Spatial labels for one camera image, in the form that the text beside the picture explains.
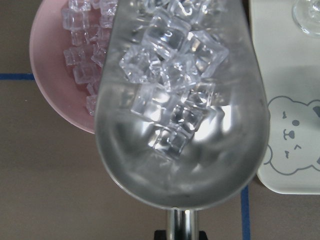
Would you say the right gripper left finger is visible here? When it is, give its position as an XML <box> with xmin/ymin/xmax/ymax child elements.
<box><xmin>153</xmin><ymin>230</ymin><xmax>167</xmax><ymax>240</ymax></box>

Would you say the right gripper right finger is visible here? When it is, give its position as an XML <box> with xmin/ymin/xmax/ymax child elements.
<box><xmin>199</xmin><ymin>230</ymin><xmax>208</xmax><ymax>240</ymax></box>

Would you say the metal ice scoop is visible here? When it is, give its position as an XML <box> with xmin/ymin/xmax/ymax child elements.
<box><xmin>94</xmin><ymin>0</ymin><xmax>269</xmax><ymax>240</ymax></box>

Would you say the pink bowl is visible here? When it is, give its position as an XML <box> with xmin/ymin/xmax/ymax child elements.
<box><xmin>29</xmin><ymin>0</ymin><xmax>95</xmax><ymax>133</ymax></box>

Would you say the clear ice cubes pile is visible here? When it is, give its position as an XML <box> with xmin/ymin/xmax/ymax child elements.
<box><xmin>61</xmin><ymin>0</ymin><xmax>118</xmax><ymax>116</ymax></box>

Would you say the cream bear tray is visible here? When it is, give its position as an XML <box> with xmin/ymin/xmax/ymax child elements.
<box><xmin>249</xmin><ymin>0</ymin><xmax>320</xmax><ymax>195</ymax></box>

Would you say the clear wine glass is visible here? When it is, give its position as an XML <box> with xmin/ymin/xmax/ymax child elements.
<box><xmin>292</xmin><ymin>0</ymin><xmax>320</xmax><ymax>38</ymax></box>

